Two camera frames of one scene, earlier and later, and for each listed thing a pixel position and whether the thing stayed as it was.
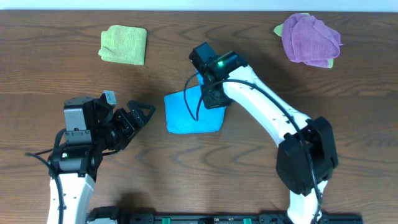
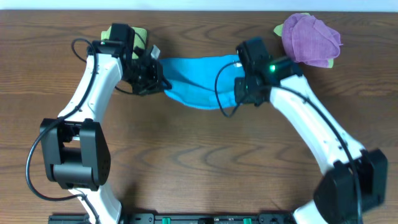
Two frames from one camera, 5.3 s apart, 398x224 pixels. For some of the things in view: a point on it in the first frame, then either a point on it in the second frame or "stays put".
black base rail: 112,215 stays put
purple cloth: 308,41 stays put
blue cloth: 180,120 -> 193,80
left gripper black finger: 142,112 -> 168,86
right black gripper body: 213,101 -> 243,93
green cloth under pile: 278,30 stays put
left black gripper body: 122,125 -> 146,75
